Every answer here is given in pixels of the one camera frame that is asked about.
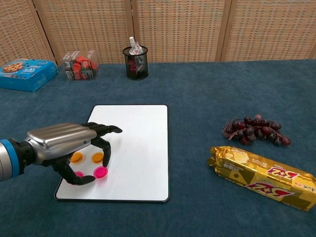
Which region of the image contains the crumpled silver wrapper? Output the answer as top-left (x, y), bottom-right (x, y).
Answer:
top-left (128, 42), bottom-right (144, 57)

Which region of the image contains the bunch of dark purple grapes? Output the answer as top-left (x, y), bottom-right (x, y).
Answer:
top-left (222, 114), bottom-right (291, 146)

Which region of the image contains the orange round magnet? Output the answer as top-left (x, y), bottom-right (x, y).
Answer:
top-left (70, 152), bottom-right (86, 164)
top-left (90, 152), bottom-right (104, 163)

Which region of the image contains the blue felt table cover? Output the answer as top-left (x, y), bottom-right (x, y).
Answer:
top-left (0, 59), bottom-right (316, 237)

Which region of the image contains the woven rattan folding screen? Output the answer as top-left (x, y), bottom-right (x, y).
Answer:
top-left (0, 0), bottom-right (316, 67)

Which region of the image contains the gold biscuit packet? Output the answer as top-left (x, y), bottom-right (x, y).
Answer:
top-left (206, 146), bottom-right (316, 212)

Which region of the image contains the clear box of orange magnets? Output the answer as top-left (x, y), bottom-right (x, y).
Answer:
top-left (61, 50), bottom-right (100, 81)

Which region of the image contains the blue cookie box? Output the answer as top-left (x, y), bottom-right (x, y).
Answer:
top-left (0, 58), bottom-right (59, 93)

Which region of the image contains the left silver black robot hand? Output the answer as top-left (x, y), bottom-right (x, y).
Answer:
top-left (24, 122), bottom-right (123, 186)

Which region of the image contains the black mesh pen holder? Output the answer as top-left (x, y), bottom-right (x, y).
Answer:
top-left (122, 46), bottom-right (150, 80)

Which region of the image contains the white board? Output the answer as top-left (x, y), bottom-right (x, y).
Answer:
top-left (54, 104), bottom-right (170, 203)

